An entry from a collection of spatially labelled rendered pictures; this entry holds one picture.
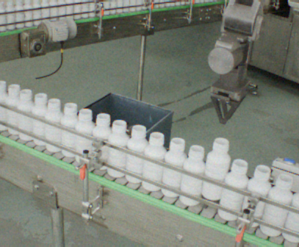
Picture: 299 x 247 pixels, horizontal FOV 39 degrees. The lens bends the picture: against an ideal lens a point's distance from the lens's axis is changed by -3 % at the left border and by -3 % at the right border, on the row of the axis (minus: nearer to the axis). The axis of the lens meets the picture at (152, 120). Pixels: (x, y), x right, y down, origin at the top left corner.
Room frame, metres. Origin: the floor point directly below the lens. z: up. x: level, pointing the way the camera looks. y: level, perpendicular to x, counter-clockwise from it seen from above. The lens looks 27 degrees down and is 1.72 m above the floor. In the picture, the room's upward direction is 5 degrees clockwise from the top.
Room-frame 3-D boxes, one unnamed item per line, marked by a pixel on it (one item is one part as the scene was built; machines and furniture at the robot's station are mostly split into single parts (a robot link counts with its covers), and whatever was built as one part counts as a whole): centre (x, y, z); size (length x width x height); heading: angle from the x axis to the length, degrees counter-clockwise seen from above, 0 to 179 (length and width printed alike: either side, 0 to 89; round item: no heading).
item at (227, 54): (0.90, -0.16, 1.47); 0.12 x 0.09 x 0.12; 153
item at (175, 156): (0.99, -0.07, 1.08); 0.06 x 0.06 x 0.17
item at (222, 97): (0.94, -0.17, 1.31); 0.07 x 0.07 x 0.09; 64
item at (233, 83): (0.94, -0.17, 1.38); 0.10 x 0.07 x 0.07; 154
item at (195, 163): (0.96, -0.12, 1.08); 0.06 x 0.06 x 0.17
